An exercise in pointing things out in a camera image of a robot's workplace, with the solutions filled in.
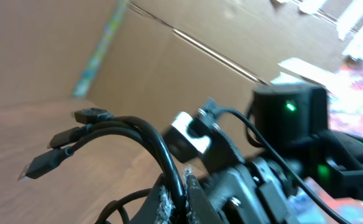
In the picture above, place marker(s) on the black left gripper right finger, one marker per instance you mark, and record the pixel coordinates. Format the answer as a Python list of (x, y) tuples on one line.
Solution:
[(199, 209)]

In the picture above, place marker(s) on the black cable silver plug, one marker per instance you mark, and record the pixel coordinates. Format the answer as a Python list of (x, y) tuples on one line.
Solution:
[(118, 205)]

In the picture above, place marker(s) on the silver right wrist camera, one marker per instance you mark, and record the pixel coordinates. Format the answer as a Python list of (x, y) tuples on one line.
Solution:
[(199, 136)]

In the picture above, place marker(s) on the black USB-A cable blue insert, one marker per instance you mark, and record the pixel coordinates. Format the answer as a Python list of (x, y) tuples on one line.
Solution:
[(75, 134)]

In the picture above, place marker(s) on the brown cardboard backdrop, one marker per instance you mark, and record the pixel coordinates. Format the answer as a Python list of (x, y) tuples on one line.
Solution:
[(155, 59)]

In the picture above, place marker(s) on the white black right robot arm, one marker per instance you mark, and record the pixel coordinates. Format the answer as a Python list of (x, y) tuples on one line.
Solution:
[(290, 121)]

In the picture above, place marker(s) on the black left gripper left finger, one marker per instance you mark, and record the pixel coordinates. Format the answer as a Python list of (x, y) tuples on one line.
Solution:
[(157, 208)]

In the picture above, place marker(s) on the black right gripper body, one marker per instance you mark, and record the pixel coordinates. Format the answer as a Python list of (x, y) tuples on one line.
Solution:
[(248, 193)]

